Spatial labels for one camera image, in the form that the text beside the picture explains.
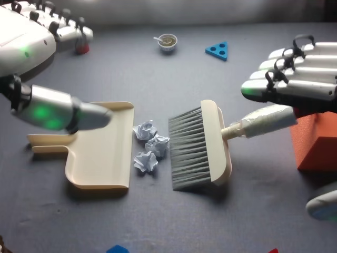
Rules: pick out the small paper cup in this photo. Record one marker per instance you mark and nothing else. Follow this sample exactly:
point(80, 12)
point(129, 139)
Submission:
point(168, 47)

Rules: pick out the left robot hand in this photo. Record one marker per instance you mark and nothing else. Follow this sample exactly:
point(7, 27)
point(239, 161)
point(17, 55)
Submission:
point(26, 44)

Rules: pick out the blue hexagonal block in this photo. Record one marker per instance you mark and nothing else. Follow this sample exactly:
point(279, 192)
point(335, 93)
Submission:
point(117, 249)

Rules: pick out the red triangle block with holes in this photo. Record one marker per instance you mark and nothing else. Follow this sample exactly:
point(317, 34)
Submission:
point(273, 251)

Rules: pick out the white paper ball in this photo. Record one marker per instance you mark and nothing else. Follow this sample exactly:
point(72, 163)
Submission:
point(145, 162)
point(144, 130)
point(158, 146)

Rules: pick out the white plastic spoon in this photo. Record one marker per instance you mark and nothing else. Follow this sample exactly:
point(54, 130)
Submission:
point(159, 39)

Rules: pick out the blue triangle block with holes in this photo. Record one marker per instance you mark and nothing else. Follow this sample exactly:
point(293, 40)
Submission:
point(217, 52)

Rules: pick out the cream plastic dustpan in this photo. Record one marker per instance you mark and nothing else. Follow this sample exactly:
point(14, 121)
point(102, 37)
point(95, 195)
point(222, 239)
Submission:
point(100, 158)

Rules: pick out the orange foam block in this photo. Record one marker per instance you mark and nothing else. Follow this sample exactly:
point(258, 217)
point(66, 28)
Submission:
point(316, 147)

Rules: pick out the red cylinder block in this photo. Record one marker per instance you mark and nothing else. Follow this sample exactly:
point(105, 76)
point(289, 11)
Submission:
point(82, 48)

